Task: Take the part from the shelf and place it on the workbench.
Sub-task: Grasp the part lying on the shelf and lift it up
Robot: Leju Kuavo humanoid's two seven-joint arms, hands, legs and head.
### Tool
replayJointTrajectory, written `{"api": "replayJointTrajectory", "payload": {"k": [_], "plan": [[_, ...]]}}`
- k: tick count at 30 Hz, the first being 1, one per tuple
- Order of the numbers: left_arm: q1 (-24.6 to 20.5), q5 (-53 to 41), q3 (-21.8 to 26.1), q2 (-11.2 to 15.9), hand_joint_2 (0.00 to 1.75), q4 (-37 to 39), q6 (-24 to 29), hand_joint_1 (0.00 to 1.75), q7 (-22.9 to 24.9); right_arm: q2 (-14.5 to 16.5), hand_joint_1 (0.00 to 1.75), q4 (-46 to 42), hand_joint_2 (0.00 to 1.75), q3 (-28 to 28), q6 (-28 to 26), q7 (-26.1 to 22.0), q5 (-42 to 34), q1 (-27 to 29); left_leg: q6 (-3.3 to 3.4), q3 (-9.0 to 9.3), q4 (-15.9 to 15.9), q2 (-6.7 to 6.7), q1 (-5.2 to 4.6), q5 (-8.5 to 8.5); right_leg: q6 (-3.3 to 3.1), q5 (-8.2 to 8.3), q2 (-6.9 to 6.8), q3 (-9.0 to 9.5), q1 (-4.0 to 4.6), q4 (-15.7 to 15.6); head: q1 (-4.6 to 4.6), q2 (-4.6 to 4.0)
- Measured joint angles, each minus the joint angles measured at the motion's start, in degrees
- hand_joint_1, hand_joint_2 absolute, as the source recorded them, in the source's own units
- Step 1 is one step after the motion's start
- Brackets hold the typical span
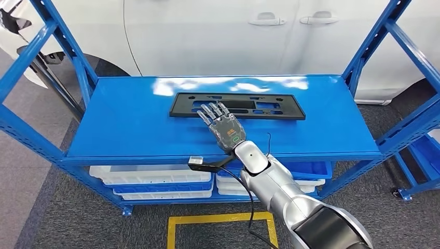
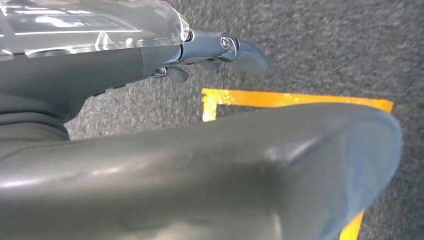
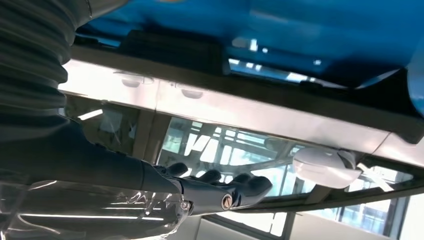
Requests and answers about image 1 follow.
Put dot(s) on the yellow floor tape rectangle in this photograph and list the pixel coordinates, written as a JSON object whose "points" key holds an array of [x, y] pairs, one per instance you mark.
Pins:
{"points": [[206, 219]]}

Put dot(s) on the blue metal shelf rack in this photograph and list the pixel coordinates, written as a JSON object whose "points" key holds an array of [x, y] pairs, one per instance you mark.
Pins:
{"points": [[137, 120]]}

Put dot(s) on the black plastic plate frame part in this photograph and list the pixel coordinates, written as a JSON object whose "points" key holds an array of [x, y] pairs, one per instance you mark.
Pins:
{"points": [[182, 104]]}

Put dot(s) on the blue wheeled shelf rack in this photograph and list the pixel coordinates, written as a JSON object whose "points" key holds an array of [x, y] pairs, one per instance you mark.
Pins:
{"points": [[426, 151]]}

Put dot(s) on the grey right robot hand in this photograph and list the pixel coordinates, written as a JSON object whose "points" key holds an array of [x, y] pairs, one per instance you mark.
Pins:
{"points": [[227, 132]]}

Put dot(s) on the white car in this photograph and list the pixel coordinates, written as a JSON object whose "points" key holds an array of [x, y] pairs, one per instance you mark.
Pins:
{"points": [[206, 41]]}

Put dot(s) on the black car tyre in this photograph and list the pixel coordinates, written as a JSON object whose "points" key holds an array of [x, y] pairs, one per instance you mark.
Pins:
{"points": [[110, 67]]}

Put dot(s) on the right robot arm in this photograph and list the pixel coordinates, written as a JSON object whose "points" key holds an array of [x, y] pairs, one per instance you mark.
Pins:
{"points": [[275, 178]]}

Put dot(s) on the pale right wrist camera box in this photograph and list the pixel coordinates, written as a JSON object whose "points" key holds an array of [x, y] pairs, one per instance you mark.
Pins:
{"points": [[196, 160]]}

